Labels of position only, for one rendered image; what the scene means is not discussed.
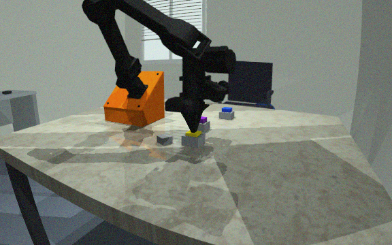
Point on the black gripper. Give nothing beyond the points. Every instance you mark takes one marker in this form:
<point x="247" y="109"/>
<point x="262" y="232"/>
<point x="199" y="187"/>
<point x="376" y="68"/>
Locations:
<point x="189" y="103"/>

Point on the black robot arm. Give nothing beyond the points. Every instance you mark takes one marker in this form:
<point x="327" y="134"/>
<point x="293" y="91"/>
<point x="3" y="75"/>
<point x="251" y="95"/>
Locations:
<point x="175" y="34"/>

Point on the blue button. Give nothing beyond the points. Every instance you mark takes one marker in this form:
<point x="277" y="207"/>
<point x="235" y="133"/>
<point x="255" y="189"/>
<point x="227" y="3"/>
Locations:
<point x="226" y="113"/>

